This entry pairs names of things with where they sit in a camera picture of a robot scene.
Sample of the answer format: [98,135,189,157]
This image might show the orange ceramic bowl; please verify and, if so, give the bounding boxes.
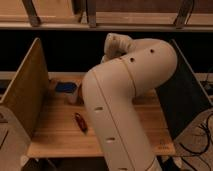
[78,84,84,104]

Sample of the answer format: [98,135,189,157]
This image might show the blue sponge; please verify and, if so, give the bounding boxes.
[55,82,77,93]

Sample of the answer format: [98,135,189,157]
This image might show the left wooden divider panel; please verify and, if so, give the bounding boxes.
[0,38,49,141]

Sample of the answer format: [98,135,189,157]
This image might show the wooden upper shelf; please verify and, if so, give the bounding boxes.
[0,0,213,32]

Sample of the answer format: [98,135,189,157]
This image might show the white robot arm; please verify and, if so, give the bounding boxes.
[82,33,177,171]

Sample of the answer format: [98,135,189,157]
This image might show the small white cup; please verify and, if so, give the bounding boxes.
[67,91,78,105]

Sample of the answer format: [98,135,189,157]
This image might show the black cables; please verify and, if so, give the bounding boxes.
[179,111,213,171]

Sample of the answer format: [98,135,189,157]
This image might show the dark red pocket knife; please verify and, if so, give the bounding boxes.
[75,113,88,133]

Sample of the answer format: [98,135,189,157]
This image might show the right dark divider panel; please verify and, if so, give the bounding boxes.
[156,39,213,140]

